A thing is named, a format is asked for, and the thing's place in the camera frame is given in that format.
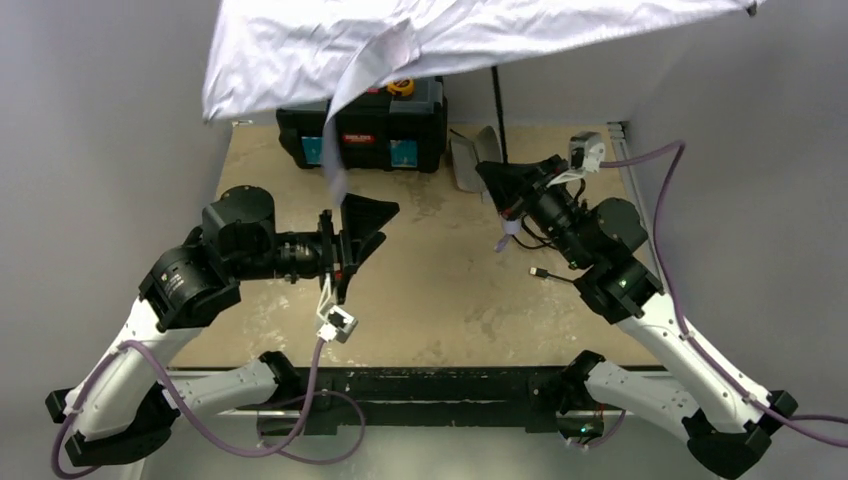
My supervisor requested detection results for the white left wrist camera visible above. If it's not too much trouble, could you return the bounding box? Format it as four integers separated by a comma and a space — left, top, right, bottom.
315, 274, 358, 344

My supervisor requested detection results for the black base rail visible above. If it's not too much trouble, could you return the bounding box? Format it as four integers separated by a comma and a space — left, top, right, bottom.
251, 365, 627, 439

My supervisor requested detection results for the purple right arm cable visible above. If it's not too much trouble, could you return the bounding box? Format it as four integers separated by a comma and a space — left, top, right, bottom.
599, 140, 848, 449

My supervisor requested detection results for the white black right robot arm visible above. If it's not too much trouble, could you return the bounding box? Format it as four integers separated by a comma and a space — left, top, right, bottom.
476, 156, 797, 479

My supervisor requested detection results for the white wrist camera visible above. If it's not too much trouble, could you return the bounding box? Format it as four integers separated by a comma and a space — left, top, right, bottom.
315, 274, 358, 344
547, 131, 607, 186

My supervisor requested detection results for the purple umbrella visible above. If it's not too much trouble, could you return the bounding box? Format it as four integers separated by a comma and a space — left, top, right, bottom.
201, 1, 758, 206

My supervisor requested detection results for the black usb cable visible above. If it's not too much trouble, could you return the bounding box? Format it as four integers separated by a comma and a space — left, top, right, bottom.
513, 218, 578, 286

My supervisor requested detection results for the yellow tape measure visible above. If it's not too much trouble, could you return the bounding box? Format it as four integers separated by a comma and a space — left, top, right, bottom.
386, 79, 416, 97

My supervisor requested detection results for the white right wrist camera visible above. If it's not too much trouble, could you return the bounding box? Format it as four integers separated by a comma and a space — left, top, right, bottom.
547, 131, 607, 186

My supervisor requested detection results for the black plastic toolbox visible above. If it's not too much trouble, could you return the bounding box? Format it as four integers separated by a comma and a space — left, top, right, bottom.
275, 76, 448, 173

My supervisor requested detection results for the pink umbrella case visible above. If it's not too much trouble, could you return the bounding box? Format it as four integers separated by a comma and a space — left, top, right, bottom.
448, 126, 502, 205

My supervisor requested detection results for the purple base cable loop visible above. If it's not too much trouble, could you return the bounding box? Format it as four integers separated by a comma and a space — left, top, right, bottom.
255, 389, 368, 465

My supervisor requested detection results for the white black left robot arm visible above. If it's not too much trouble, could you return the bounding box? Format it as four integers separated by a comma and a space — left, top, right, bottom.
45, 185, 400, 479

